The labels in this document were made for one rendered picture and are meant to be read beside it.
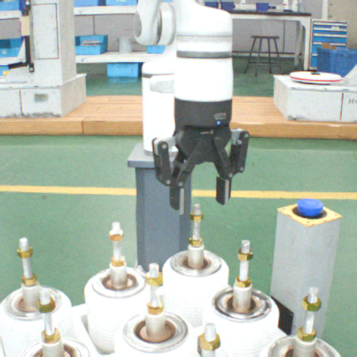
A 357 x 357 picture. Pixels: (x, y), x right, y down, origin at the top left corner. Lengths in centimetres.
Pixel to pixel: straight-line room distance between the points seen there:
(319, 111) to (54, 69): 149
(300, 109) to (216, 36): 201
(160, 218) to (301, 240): 44
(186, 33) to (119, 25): 841
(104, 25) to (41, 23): 638
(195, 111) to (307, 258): 28
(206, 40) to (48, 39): 215
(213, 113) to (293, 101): 198
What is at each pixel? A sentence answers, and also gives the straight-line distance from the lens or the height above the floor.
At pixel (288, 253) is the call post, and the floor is 25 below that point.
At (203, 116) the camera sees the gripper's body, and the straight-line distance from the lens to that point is 56.
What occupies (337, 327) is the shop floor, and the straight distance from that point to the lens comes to 100.
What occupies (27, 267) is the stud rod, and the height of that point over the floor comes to 31.
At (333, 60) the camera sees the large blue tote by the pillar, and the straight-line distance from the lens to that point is 494.
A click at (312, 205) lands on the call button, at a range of 69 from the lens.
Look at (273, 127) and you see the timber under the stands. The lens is 246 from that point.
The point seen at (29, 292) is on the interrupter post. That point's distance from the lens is 59.
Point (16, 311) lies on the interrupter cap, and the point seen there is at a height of 25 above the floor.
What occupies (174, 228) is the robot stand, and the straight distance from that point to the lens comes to 104.
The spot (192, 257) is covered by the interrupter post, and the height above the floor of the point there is 27.
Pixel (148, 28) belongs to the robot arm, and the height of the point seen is 58.
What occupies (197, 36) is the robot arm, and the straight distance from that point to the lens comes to 55.
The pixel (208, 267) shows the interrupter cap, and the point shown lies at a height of 25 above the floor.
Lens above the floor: 58
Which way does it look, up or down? 19 degrees down
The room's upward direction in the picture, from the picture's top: straight up
